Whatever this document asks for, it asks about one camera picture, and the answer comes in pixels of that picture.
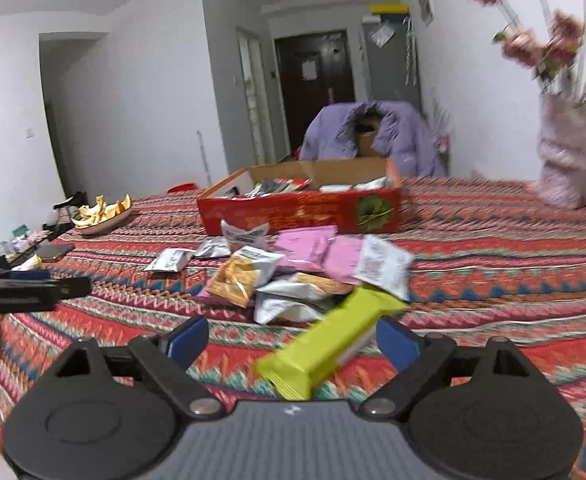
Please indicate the red cardboard box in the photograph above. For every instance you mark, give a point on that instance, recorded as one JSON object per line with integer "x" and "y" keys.
{"x": 293, "y": 210}

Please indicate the white paper on door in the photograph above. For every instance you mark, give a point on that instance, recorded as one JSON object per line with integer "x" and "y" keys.
{"x": 309, "y": 70}

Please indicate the purple jacket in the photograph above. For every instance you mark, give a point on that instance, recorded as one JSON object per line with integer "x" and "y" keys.
{"x": 333, "y": 130}

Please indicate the yellow box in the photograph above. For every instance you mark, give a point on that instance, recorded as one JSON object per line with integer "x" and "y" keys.
{"x": 388, "y": 8}

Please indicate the grey cabinet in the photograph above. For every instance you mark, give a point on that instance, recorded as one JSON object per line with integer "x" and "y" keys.
{"x": 393, "y": 70}

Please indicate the colourful patterned table cloth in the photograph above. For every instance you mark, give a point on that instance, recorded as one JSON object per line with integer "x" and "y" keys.
{"x": 498, "y": 260}

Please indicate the orange chips packet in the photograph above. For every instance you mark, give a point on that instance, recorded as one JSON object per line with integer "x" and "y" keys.
{"x": 235, "y": 277}

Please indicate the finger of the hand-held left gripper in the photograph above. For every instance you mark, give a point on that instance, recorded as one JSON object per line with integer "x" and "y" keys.
{"x": 33, "y": 295}

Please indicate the pile of packets in box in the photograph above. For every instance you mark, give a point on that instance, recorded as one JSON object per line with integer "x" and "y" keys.
{"x": 283, "y": 186}

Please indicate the white grey snack packet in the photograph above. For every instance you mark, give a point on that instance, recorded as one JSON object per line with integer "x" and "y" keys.
{"x": 243, "y": 235}

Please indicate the white glass door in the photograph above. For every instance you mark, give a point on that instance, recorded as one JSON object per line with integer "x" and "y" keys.
{"x": 255, "y": 95}

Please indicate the silver biscuit snack packet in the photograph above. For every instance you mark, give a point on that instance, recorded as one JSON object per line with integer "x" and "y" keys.
{"x": 298, "y": 285}

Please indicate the brown cardboard box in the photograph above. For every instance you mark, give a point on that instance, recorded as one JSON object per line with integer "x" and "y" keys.
{"x": 368, "y": 145}

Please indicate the green snack bar packet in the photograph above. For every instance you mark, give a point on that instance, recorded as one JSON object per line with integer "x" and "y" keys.
{"x": 323, "y": 340}

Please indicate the red basin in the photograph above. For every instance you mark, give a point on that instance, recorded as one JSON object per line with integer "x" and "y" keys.
{"x": 180, "y": 188}

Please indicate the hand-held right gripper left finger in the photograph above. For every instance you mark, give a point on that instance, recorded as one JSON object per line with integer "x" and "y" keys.
{"x": 190, "y": 341}

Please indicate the brown plate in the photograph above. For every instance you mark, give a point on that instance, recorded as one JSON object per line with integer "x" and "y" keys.
{"x": 108, "y": 224}

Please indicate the pink snack packet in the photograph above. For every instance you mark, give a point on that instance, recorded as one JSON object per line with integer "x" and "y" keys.
{"x": 345, "y": 260}
{"x": 305, "y": 250}

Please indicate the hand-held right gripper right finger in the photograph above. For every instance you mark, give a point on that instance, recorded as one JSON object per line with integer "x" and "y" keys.
{"x": 395, "y": 342}

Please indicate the dark phone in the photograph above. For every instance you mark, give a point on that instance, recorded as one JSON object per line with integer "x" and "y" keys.
{"x": 55, "y": 251}

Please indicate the wall picture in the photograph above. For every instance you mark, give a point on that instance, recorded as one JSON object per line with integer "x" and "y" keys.
{"x": 425, "y": 2}

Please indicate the plate of yellow fruit peels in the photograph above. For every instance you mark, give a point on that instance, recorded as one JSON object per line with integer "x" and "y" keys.
{"x": 98, "y": 210}

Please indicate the paper sheet on cabinet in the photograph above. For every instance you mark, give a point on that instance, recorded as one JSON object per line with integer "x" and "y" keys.
{"x": 383, "y": 35}

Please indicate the dark door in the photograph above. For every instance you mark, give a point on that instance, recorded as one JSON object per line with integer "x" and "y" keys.
{"x": 333, "y": 60}

